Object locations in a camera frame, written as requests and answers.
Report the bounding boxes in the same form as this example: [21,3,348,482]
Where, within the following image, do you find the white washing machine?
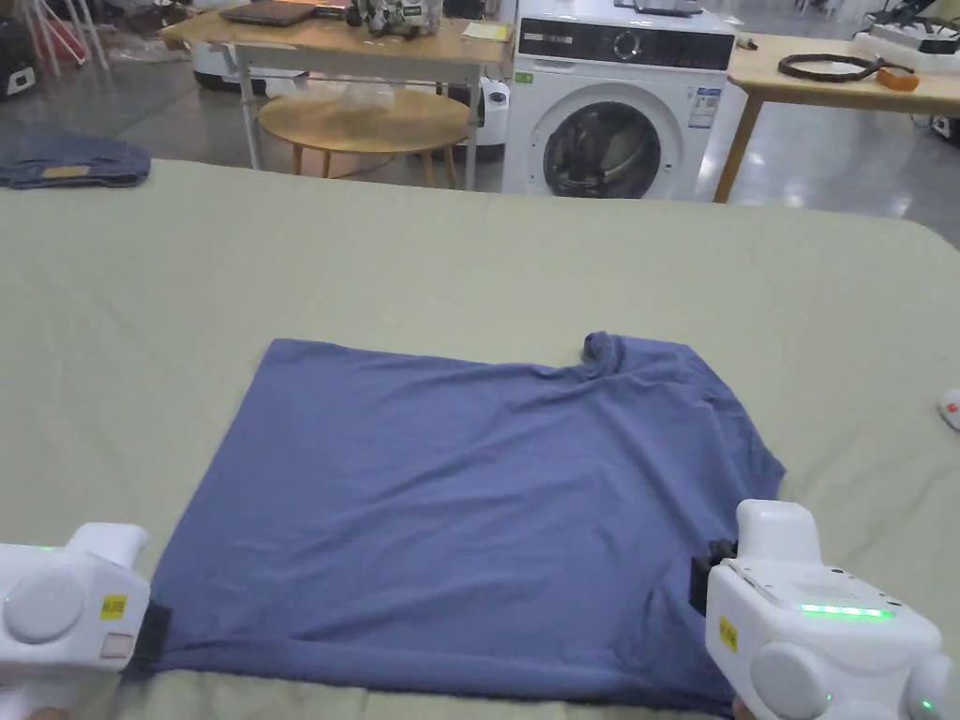
[501,0,737,203]

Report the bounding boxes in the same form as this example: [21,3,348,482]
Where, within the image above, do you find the folded blue jeans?
[0,130,154,190]

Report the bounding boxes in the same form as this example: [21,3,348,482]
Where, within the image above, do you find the dark blue shirt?
[122,330,788,719]

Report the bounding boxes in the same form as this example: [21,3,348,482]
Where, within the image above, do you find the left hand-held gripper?
[0,522,173,681]

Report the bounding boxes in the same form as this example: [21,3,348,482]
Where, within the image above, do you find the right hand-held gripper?
[689,498,960,720]

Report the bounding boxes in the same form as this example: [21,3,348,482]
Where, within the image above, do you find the wooden table with white legs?
[160,0,516,192]

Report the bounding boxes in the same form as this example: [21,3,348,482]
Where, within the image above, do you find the light wooden table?
[712,31,960,204]

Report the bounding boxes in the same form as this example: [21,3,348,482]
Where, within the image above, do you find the bed with pale green sheet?
[0,157,960,720]

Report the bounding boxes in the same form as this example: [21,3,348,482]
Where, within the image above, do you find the person's left hand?
[0,661,125,720]

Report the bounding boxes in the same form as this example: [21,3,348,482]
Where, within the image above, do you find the round wooden low table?
[258,85,473,190]

